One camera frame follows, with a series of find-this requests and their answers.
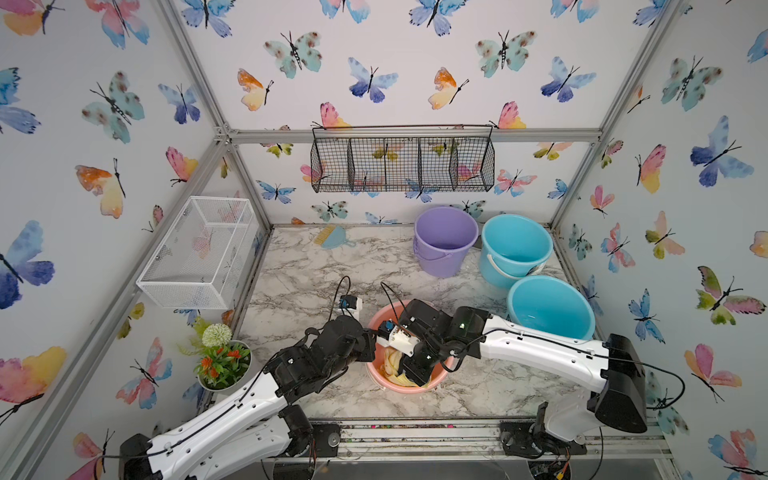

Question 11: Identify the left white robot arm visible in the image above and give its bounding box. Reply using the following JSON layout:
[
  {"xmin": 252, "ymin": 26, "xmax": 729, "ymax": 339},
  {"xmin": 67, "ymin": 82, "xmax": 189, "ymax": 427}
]
[{"xmin": 117, "ymin": 315, "xmax": 377, "ymax": 479}]

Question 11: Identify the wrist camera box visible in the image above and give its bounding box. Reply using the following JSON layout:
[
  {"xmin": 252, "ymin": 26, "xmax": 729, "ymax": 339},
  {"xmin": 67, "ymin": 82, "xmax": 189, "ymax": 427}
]
[
  {"xmin": 376, "ymin": 320, "xmax": 421, "ymax": 357},
  {"xmin": 338, "ymin": 294, "xmax": 363, "ymax": 321}
]

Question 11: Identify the teal bucket with sticker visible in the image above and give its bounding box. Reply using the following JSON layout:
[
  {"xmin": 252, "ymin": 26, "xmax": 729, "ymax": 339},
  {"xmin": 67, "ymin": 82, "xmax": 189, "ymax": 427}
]
[{"xmin": 478, "ymin": 214, "xmax": 554, "ymax": 289}]

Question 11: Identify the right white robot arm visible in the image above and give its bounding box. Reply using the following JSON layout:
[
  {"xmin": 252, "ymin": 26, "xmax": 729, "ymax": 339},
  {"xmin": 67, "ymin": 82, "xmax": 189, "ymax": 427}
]
[{"xmin": 379, "ymin": 300, "xmax": 647, "ymax": 443}]

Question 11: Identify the artificial flower pot plant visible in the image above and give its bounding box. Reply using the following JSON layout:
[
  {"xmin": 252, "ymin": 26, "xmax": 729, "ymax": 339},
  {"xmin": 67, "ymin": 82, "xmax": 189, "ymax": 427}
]
[{"xmin": 177, "ymin": 316, "xmax": 252, "ymax": 392}]

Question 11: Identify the purple plastic bucket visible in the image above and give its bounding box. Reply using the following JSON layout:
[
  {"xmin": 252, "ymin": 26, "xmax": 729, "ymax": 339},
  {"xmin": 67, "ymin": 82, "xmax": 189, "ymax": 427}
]
[{"xmin": 413, "ymin": 206, "xmax": 479, "ymax": 278}]

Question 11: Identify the cream yellow microfibre cloth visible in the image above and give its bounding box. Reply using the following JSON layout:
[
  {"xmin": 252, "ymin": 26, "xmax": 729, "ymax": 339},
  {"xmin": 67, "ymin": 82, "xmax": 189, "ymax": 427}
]
[{"xmin": 380, "ymin": 347, "xmax": 418, "ymax": 388}]

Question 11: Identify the black wire wall basket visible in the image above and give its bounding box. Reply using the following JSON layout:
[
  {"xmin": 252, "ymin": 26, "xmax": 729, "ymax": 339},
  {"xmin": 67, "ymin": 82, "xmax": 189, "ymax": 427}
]
[{"xmin": 305, "ymin": 125, "xmax": 496, "ymax": 194}]

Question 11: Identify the pink plastic bucket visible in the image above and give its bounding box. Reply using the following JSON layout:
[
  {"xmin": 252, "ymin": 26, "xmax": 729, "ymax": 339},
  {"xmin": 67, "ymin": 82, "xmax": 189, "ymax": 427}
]
[{"xmin": 367, "ymin": 306, "xmax": 449, "ymax": 395}]

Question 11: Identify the white mesh wall basket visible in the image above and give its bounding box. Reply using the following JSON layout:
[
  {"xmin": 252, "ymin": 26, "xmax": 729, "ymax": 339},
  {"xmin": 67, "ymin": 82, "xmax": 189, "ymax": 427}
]
[{"xmin": 137, "ymin": 196, "xmax": 259, "ymax": 310}]

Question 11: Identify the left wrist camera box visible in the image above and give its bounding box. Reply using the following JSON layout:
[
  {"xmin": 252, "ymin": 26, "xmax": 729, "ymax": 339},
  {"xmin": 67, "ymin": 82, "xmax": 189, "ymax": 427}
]
[{"xmin": 338, "ymin": 294, "xmax": 363, "ymax": 321}]

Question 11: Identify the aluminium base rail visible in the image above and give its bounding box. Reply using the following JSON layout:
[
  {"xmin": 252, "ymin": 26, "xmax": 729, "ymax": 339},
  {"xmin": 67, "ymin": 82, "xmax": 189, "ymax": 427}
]
[{"xmin": 257, "ymin": 418, "xmax": 673, "ymax": 463}]

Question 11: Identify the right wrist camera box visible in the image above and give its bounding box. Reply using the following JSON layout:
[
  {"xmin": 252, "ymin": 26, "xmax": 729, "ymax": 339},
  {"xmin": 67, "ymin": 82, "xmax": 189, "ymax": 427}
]
[{"xmin": 376, "ymin": 320, "xmax": 421, "ymax": 357}]

